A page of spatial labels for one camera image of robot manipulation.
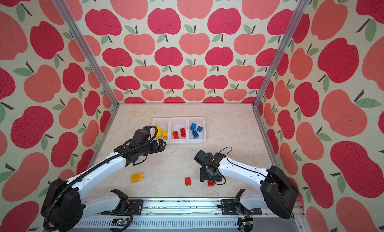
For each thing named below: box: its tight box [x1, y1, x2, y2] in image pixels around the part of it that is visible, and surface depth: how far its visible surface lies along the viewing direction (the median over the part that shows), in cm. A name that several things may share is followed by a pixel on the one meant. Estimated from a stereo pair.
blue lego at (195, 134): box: [191, 130, 199, 139], surface depth 103 cm
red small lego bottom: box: [184, 177, 192, 187], surface depth 84 cm
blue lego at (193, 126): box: [190, 123, 197, 131], surface depth 106 cm
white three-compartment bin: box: [152, 116, 207, 144], surface depth 103 cm
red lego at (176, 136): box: [173, 131, 180, 140], surface depth 102 cm
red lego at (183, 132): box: [180, 128, 186, 138], surface depth 103 cm
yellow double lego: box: [130, 172, 144, 183], surface depth 83 cm
